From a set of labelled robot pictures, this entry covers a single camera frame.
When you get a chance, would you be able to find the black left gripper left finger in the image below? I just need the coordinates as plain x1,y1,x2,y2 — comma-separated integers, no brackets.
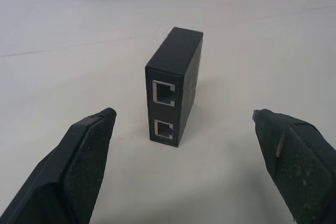
0,107,117,224

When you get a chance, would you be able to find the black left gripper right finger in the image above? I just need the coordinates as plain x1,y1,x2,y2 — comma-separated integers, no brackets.
251,108,336,224

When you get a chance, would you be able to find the small black Ethernet coupler box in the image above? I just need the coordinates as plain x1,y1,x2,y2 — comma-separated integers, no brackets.
144,26,204,148

